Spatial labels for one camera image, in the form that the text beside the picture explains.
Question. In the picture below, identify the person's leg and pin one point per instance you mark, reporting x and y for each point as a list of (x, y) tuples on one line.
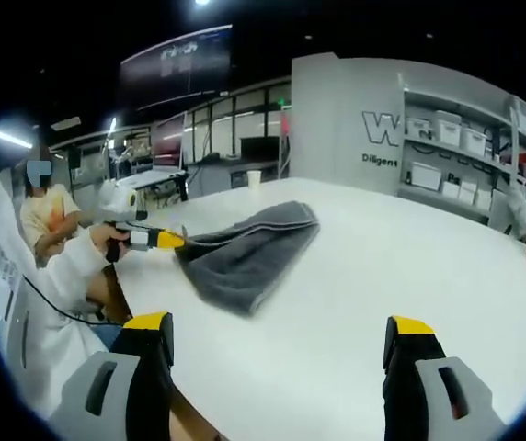
[(111, 294)]

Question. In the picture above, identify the person in white coat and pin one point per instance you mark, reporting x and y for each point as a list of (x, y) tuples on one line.
[(60, 349)]

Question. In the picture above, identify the grey towel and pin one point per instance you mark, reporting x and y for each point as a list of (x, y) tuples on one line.
[(244, 262)]

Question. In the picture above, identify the grey chest-worn device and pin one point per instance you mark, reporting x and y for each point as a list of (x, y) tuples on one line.
[(12, 312)]

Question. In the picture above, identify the large overhead display screen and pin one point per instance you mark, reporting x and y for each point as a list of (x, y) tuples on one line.
[(175, 69)]

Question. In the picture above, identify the white paper cup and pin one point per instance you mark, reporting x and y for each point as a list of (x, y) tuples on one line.
[(254, 180)]

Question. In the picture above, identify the white background desk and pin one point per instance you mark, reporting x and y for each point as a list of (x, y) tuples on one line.
[(148, 180)]

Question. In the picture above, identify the red-lit monitor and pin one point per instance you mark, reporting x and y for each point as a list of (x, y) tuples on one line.
[(168, 142)]

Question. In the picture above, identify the black monitor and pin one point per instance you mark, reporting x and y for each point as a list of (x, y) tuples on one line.
[(259, 148)]

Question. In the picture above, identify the person's left hand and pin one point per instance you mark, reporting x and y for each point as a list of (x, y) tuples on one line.
[(99, 239)]

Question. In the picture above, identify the group of white storage boxes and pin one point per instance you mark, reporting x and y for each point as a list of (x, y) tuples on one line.
[(449, 124)]

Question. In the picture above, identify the grey lettered partition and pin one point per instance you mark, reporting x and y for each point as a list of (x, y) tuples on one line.
[(327, 133)]

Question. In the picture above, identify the grey shelving unit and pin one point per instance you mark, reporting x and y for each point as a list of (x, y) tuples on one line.
[(442, 147)]

